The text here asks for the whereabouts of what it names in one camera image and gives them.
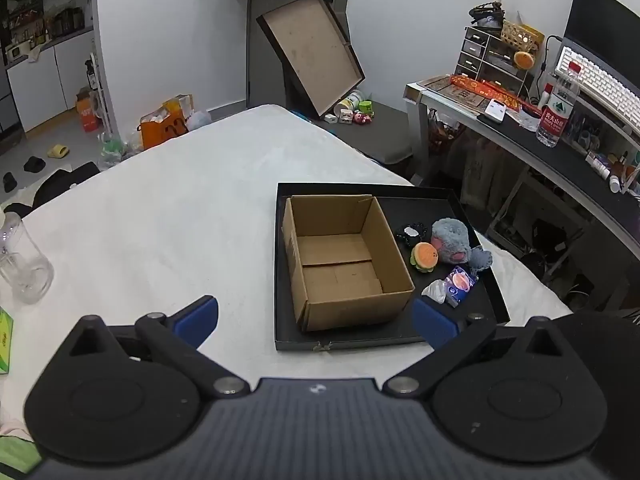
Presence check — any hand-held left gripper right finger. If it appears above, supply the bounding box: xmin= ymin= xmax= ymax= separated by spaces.
xmin=382 ymin=297 xmax=576 ymax=401

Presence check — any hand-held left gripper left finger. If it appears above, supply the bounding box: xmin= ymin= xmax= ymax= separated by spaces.
xmin=64 ymin=296 xmax=251 ymax=401

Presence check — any white plastic packet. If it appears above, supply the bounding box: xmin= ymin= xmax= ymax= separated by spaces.
xmin=421 ymin=279 xmax=447 ymax=305

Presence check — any purple tissue packet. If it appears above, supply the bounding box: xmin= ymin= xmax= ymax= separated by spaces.
xmin=444 ymin=266 xmax=477 ymax=307

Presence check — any orange burger plush toy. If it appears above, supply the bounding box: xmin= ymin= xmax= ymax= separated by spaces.
xmin=410 ymin=242 xmax=440 ymax=273

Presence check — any grey fluffy plush toy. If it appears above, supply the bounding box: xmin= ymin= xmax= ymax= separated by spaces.
xmin=431 ymin=217 xmax=493 ymax=275

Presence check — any black and white plush toy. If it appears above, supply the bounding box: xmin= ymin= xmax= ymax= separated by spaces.
xmin=395 ymin=224 xmax=432 ymax=248

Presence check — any black shallow tray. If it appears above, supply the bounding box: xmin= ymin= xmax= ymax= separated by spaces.
xmin=274 ymin=182 xmax=511 ymax=353

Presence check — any cardboard box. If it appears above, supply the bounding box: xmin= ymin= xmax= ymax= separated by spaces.
xmin=281 ymin=194 xmax=416 ymax=332

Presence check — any clear glass jar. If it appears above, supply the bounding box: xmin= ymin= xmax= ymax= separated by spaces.
xmin=0 ymin=210 xmax=54 ymax=305

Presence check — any green plastic bag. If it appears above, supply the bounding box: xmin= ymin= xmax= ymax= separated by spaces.
xmin=97 ymin=132 xmax=126 ymax=169

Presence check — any black clothing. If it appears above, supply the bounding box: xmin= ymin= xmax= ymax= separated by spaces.
xmin=32 ymin=162 xmax=101 ymax=208

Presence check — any orange shopping bag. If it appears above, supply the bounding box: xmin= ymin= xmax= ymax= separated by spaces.
xmin=140 ymin=95 xmax=194 ymax=151

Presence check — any dark grey platform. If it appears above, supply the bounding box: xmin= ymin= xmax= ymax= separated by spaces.
xmin=287 ymin=100 xmax=416 ymax=165

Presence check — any green carton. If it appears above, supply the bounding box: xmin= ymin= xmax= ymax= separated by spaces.
xmin=0 ymin=307 xmax=14 ymax=375

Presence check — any black desk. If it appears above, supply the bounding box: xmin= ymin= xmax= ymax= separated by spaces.
xmin=404 ymin=75 xmax=640 ymax=261

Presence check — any green packet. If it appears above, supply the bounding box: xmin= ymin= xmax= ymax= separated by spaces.
xmin=0 ymin=435 xmax=42 ymax=476

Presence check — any small orange carton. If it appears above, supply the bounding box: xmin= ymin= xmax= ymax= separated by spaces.
xmin=76 ymin=89 xmax=101 ymax=133

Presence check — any white can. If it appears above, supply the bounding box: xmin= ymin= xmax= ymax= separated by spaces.
xmin=336 ymin=91 xmax=364 ymax=116

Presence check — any long red box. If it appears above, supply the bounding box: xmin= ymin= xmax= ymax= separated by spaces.
xmin=450 ymin=74 xmax=543 ymax=116

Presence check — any clear water bottle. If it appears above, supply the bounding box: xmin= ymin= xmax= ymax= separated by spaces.
xmin=536 ymin=62 xmax=581 ymax=148

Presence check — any grey drawer organizer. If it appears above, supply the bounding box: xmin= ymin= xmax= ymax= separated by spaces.
xmin=455 ymin=25 xmax=531 ymax=84

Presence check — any brown flat box lid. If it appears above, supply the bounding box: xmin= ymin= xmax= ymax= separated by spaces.
xmin=256 ymin=0 xmax=366 ymax=120

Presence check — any white keyboard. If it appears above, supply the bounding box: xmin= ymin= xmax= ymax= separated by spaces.
xmin=555 ymin=46 xmax=640 ymax=128

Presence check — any woven bamboo basket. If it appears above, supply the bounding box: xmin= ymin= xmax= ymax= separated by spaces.
xmin=501 ymin=20 xmax=545 ymax=52

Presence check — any kitchen shelf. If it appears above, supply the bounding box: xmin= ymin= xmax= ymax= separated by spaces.
xmin=0 ymin=0 xmax=96 ymax=63

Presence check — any black monitor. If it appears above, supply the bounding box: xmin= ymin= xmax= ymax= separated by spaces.
xmin=562 ymin=0 xmax=640 ymax=91

